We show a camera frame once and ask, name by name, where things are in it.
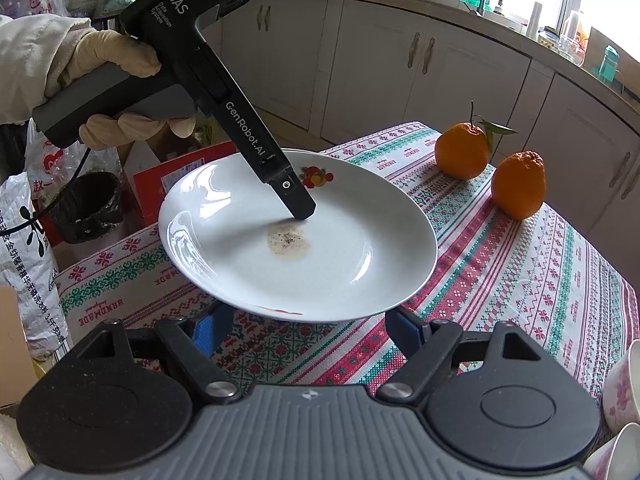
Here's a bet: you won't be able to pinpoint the patterned tablecloth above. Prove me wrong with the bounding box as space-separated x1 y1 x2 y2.
54 121 640 406

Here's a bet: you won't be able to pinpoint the white plate with fruit print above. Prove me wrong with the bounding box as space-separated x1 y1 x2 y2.
158 149 438 323
220 302 361 324

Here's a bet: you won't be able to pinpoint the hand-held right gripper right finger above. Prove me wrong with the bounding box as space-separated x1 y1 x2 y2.
375 306 543 402

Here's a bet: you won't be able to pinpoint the brown cardboard box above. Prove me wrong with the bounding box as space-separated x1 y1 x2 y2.
122 125 201 176

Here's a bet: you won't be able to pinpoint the red cardboard box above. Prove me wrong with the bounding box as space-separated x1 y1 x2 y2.
132 141 238 226

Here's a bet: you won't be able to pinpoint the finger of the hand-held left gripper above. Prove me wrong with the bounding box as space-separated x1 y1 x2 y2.
261 159 317 221

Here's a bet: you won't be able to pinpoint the teal water bottle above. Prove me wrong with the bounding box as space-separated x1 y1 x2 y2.
597 45 620 83

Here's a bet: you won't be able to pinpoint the red and white plastic bag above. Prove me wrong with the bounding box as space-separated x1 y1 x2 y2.
24 122 123 233

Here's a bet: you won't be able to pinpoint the white kitchen cabinets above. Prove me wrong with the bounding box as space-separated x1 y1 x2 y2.
200 0 640 241

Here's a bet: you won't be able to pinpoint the stack of clear cups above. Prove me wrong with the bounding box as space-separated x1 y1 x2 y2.
526 1 543 38

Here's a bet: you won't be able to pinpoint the white printed sack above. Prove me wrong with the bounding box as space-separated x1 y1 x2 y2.
0 172 68 356

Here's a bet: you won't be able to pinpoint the cooking oil bottle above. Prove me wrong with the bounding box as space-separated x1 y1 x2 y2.
562 10 588 43

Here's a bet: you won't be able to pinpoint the black cable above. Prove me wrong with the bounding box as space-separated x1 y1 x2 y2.
0 146 94 235

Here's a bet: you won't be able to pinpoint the person's left hand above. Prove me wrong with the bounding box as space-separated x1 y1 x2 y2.
54 29 197 150

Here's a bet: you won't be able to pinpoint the bumpy orange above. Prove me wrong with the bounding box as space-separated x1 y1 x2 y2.
491 150 546 221

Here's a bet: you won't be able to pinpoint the white bowl with pink flowers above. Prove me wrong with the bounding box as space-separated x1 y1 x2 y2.
582 422 640 480
602 340 640 436

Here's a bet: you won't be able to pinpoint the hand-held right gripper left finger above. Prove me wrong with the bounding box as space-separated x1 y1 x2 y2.
75 302 242 403

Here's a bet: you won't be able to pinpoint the orange with leaf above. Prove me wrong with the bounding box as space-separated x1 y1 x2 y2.
434 101 518 181

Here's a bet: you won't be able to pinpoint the person's left forearm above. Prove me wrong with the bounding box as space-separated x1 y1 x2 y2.
0 14 91 126

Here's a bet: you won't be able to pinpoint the black bin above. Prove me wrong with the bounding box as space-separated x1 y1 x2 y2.
50 172 124 244

